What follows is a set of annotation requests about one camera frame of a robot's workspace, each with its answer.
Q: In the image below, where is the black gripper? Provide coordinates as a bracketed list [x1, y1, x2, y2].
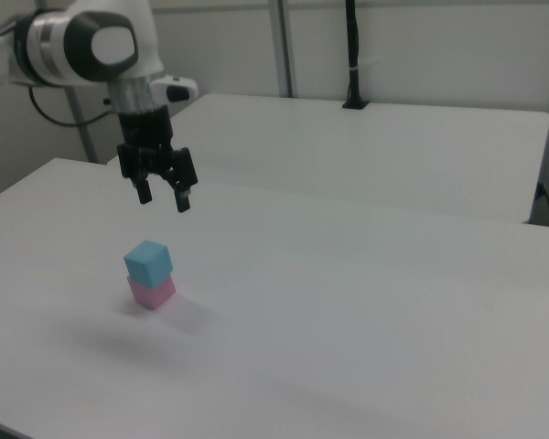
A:
[116, 104, 199, 214]

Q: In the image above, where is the blue cube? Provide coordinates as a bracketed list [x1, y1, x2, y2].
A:
[123, 238, 175, 290]

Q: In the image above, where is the pink cube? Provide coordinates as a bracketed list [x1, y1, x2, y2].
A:
[126, 273, 178, 311]

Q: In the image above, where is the grey metal frame post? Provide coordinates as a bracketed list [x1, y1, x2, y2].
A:
[65, 86, 98, 165]

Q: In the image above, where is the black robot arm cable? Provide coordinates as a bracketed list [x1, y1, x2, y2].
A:
[28, 85, 116, 128]

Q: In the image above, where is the grey metal partition post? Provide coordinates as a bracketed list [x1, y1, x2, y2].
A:
[268, 0, 299, 99]

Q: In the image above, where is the black camera stand pole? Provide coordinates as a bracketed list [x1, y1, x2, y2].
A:
[341, 0, 371, 112]

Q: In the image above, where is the black power cable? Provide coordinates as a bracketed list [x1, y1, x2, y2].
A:
[535, 181, 549, 227]

